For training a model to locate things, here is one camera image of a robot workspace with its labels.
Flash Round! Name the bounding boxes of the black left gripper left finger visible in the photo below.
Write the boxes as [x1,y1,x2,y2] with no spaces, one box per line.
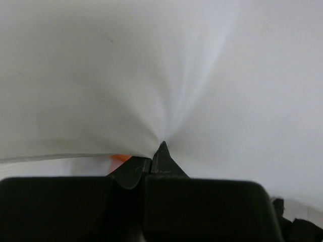
[108,156,151,190]

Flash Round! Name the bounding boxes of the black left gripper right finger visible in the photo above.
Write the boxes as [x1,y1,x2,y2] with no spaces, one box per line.
[150,141,189,178]

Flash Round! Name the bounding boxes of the orange grey checked pillowcase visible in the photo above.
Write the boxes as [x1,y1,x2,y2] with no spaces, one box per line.
[109,154,132,173]

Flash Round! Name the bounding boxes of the white pillow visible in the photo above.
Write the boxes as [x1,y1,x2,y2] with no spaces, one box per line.
[1,1,322,209]

